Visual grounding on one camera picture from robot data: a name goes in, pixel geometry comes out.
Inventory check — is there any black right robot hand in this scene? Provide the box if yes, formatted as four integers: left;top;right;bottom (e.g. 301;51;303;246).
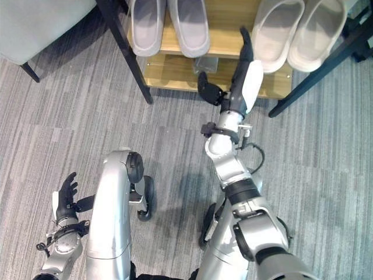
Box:
197;26;265;116

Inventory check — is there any grey upholstered chair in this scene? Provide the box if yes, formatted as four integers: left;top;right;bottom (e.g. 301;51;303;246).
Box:
0;0;98;83

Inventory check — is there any black furniture leg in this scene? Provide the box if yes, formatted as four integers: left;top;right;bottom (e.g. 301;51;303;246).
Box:
352;43;373;64

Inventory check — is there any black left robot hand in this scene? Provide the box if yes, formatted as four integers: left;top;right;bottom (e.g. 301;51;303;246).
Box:
51;171;96;222

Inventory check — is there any cream slipper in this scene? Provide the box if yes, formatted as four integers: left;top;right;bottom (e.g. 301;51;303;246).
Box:
287;0;349;72
251;0;306;74

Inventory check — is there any silver right robot leg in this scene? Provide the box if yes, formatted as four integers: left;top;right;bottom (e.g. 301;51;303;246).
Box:
189;197;257;280

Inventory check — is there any silver left robot leg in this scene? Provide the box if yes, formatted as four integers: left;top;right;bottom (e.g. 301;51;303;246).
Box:
86;149;156;280

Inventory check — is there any clear plastic bracket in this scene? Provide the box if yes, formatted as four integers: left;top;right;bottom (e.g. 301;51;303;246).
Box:
192;56;219;73

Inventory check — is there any grey slipper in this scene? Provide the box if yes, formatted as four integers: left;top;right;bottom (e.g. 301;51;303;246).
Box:
167;0;211;58
128;0;166;57

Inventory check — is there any silver robot leg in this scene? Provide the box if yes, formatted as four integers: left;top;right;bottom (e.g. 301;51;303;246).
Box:
189;197;257;280
86;149;156;280

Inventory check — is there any wooden black-framed shoe rack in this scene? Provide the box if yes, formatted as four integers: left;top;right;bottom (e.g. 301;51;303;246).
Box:
95;0;373;118

